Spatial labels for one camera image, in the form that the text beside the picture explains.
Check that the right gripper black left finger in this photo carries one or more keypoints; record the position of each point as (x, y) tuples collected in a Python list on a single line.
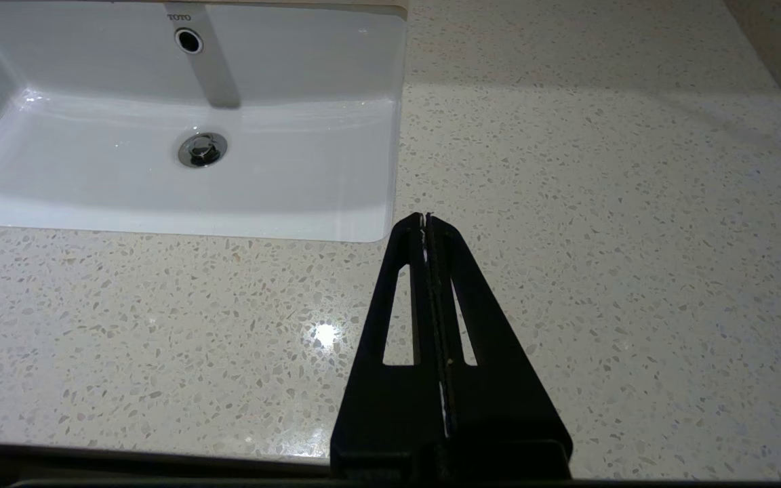
[(390, 407)]

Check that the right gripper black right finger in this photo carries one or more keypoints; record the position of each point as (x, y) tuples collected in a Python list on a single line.
[(499, 407)]

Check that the chrome sink drain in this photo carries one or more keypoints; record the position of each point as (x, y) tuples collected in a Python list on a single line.
[(202, 149)]

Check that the white ceramic sink basin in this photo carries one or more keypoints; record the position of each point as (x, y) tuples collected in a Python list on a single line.
[(160, 183)]

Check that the chrome overflow hole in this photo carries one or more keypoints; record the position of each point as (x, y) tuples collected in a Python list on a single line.
[(188, 41)]

